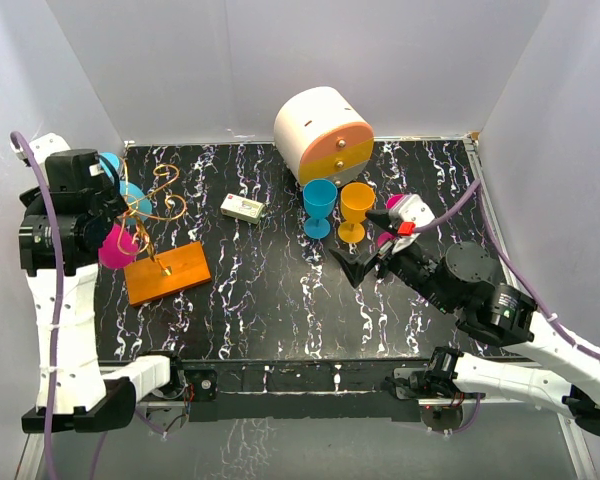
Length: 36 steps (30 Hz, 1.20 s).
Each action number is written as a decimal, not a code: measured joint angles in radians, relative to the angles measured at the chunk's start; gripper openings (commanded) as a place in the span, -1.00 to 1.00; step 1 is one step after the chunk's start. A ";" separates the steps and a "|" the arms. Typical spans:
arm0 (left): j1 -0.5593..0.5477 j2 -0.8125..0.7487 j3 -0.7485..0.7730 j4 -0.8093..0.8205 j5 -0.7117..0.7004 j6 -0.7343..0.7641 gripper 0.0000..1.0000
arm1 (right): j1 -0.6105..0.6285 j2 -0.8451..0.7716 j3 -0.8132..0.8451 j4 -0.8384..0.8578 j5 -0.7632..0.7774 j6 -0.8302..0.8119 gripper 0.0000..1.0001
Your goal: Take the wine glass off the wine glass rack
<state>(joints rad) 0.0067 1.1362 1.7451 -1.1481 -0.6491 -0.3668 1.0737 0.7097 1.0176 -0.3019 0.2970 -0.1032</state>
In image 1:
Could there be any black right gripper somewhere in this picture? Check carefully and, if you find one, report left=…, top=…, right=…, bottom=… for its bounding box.
left=330, top=209, right=457, bottom=314

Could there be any yellow wine glass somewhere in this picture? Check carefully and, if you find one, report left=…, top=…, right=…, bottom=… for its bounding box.
left=337, top=182, right=376, bottom=244

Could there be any pink wine glass front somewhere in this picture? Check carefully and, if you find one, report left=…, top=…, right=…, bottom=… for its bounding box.
left=378, top=194, right=419, bottom=253

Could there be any pink wine glass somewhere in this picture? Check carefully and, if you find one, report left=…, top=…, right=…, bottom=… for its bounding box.
left=98, top=224, right=139, bottom=270
left=378, top=194, right=419, bottom=253

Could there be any blue wine glass back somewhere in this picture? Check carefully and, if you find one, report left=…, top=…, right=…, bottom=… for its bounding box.
left=100, top=152, right=152, bottom=221

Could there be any blue wine glass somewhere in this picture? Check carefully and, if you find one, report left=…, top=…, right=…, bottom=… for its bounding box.
left=100, top=152, right=152, bottom=221
left=303, top=179, right=338, bottom=239

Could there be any blue wine glass front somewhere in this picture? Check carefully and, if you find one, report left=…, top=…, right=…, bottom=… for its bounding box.
left=303, top=179, right=338, bottom=239

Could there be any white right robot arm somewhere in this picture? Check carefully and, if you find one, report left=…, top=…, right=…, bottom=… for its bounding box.
left=331, top=241, right=600, bottom=437

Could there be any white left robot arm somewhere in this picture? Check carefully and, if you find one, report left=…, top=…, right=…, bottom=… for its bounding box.
left=10, top=132, right=187, bottom=433

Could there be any orange wooden rack base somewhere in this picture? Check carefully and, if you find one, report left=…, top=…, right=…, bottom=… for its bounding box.
left=124, top=241, right=212, bottom=307

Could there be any white round drawer cabinet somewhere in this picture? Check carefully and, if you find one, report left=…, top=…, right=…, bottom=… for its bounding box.
left=273, top=86, right=374, bottom=187

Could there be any small white cardboard box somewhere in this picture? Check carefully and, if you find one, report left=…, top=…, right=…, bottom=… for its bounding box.
left=220, top=194, right=264, bottom=224

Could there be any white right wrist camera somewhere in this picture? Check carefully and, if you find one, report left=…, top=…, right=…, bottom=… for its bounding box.
left=387, top=194, right=435, bottom=254

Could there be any gold wire glass rack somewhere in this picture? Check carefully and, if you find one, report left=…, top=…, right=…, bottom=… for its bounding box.
left=106, top=160, right=187, bottom=277

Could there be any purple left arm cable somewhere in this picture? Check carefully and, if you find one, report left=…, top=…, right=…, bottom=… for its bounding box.
left=9, top=130, right=166, bottom=480

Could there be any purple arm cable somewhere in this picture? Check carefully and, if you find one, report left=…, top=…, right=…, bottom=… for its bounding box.
left=9, top=130, right=166, bottom=480
left=414, top=178, right=600, bottom=441

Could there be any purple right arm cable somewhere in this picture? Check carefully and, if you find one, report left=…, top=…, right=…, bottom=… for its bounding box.
left=414, top=178, right=600, bottom=441

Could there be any black front mounting rail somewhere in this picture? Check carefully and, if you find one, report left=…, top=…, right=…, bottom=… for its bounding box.
left=39, top=357, right=531, bottom=426

